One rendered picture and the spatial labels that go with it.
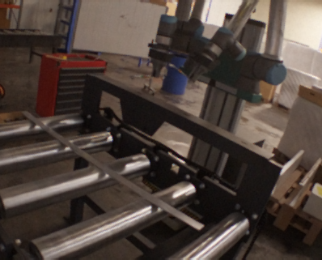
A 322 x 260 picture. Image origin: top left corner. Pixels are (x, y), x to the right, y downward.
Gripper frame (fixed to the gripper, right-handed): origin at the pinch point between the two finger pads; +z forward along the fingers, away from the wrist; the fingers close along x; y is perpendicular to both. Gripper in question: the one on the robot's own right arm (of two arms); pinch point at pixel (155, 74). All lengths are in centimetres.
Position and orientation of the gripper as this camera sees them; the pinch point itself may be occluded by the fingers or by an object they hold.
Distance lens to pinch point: 165.4
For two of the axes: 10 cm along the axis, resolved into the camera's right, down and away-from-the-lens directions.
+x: -7.2, -4.0, 5.7
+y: 6.6, -1.5, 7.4
